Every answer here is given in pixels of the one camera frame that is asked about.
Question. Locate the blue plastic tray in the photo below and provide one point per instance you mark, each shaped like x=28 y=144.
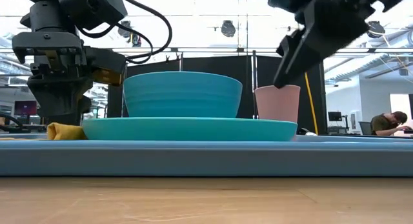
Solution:
x=206 y=159

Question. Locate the black partition screen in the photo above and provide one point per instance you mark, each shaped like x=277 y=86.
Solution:
x=226 y=64

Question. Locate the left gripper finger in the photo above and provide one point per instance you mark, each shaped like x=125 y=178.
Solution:
x=61 y=101

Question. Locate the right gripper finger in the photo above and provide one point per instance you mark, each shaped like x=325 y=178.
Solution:
x=287 y=43
x=303 y=53

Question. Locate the black hanging spotlight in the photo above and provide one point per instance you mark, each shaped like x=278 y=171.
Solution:
x=377 y=28
x=135 y=40
x=228 y=28

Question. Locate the pink cup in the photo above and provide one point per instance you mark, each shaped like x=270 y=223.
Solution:
x=280 y=104

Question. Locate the small black monitor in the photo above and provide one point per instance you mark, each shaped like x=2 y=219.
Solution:
x=335 y=116

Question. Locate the blue bowl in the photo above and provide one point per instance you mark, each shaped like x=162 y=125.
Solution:
x=180 y=95

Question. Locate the person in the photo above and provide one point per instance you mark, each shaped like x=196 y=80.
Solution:
x=384 y=124

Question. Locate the dark computer monitor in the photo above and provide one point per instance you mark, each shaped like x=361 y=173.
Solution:
x=25 y=108

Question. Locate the long fluorescent light bar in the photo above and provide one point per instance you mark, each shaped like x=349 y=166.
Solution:
x=206 y=50

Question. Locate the grey office chair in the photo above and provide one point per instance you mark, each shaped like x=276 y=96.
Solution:
x=364 y=128

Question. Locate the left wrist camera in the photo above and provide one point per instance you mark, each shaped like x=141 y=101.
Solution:
x=96 y=7

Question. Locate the orange-yellow cloth napkin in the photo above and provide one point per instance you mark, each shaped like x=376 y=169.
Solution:
x=64 y=132

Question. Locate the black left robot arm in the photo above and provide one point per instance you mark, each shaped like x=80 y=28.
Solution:
x=53 y=17

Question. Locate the teal plate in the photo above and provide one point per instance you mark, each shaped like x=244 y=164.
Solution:
x=193 y=130

